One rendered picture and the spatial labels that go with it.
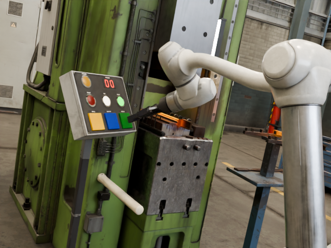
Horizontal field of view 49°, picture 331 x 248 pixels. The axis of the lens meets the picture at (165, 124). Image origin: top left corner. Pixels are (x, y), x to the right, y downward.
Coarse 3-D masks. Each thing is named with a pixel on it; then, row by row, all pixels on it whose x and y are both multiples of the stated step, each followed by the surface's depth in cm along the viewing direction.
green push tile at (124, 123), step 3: (120, 114) 167; (123, 114) 169; (126, 114) 171; (129, 114) 173; (120, 117) 166; (123, 117) 168; (126, 117) 170; (120, 120) 166; (123, 120) 167; (126, 120) 169; (123, 123) 167; (126, 123) 169; (129, 123) 170; (123, 126) 166; (126, 126) 168; (129, 126) 170; (132, 126) 172
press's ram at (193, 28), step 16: (176, 0) 189; (192, 0) 193; (208, 0) 199; (160, 16) 201; (176, 16) 190; (192, 16) 196; (208, 16) 201; (160, 32) 200; (176, 32) 193; (192, 32) 198; (208, 32) 204; (192, 48) 200; (208, 48) 206
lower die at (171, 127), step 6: (144, 120) 217; (156, 120) 210; (162, 120) 209; (168, 120) 212; (174, 120) 209; (156, 126) 206; (162, 126) 201; (168, 126) 203; (174, 126) 206; (180, 126) 208; (168, 132) 204; (174, 132) 207; (180, 132) 209; (186, 132) 211
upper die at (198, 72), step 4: (152, 52) 215; (156, 52) 211; (152, 56) 214; (156, 56) 211; (152, 60) 214; (156, 60) 210; (152, 64) 214; (156, 64) 210; (160, 64) 207; (156, 68) 210; (160, 68) 206; (200, 68) 207; (196, 72) 205; (200, 72) 207
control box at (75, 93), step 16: (64, 80) 152; (80, 80) 152; (96, 80) 161; (112, 80) 170; (64, 96) 152; (80, 96) 149; (96, 96) 158; (112, 96) 167; (80, 112) 148; (96, 112) 154; (112, 112) 164; (128, 112) 174; (80, 128) 148; (128, 128) 170
